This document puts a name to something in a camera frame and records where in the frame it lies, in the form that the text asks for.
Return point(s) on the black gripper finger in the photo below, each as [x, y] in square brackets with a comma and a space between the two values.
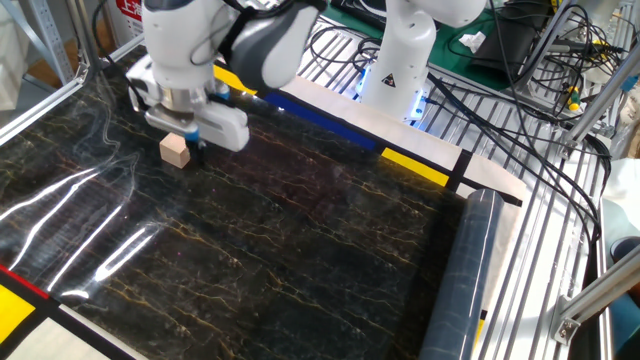
[201, 152]

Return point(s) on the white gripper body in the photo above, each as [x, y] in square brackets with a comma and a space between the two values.
[225, 127]

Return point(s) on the small wooden cube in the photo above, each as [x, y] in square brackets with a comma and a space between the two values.
[175, 152]

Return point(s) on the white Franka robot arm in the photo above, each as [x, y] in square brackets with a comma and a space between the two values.
[400, 50]

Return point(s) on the black marble pattern sheet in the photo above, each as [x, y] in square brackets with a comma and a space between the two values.
[250, 250]

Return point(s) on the red white sign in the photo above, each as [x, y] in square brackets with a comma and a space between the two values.
[127, 10]

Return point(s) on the aluminium profile beam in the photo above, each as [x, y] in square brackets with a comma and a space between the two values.
[600, 292]
[607, 102]
[76, 20]
[547, 37]
[45, 107]

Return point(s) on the black flat device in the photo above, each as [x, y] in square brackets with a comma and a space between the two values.
[360, 12]

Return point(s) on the perforated grey steel upright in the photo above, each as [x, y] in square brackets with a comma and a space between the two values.
[50, 40]

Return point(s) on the crumpled white paper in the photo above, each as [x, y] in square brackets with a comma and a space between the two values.
[472, 41]

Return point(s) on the black pouch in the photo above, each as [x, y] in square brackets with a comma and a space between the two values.
[505, 50]

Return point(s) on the yellow green screwdriver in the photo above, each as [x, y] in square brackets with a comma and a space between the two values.
[573, 100]

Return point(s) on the teal bin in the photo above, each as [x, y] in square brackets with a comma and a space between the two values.
[625, 320]

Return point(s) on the silver wrist camera blue end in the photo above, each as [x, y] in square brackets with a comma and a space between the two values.
[170, 120]

